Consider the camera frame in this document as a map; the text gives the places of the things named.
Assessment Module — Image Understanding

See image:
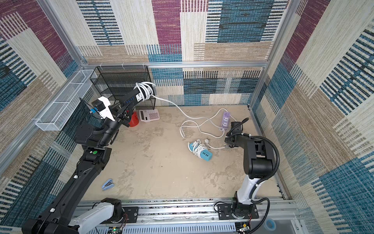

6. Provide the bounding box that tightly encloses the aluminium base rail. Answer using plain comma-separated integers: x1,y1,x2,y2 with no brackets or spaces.
86,198,308,234

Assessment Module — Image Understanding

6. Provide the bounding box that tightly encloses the teal tape roll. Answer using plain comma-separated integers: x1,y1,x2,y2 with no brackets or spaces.
263,218,277,232

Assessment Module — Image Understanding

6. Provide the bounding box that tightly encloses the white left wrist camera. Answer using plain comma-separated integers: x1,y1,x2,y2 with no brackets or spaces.
92,96,115,121

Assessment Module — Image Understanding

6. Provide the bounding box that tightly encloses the purple power strip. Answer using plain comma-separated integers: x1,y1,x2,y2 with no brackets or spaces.
221,111,230,129

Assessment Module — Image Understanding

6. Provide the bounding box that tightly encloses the black power strip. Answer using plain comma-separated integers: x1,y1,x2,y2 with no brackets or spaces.
126,87,153,104

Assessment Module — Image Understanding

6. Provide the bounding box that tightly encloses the blue stapler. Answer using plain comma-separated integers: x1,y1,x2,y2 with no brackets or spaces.
102,179,115,191

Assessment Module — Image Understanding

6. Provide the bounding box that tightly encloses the teal power strip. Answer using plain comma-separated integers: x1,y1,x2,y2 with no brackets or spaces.
188,140,213,161

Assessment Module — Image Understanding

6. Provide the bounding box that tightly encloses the white power strip cord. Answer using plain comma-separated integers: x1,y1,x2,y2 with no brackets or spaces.
179,108,237,150

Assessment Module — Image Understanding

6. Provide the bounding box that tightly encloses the pink white calculator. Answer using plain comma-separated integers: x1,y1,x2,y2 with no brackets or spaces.
139,109,160,122

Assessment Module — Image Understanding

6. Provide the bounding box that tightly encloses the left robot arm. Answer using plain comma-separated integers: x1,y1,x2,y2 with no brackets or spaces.
21,94,139,234

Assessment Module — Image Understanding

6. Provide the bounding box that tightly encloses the white wire mesh basket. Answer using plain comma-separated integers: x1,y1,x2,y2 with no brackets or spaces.
36,70,94,131

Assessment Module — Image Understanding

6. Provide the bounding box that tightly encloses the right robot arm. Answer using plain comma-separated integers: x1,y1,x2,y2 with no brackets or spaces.
225,118,279,219

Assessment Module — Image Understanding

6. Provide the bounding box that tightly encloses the black wire mesh shelf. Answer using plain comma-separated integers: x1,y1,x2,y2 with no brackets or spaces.
90,65,151,104

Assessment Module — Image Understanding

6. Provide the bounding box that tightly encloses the red metal pencil cup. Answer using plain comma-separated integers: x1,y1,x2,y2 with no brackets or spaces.
129,111,139,127

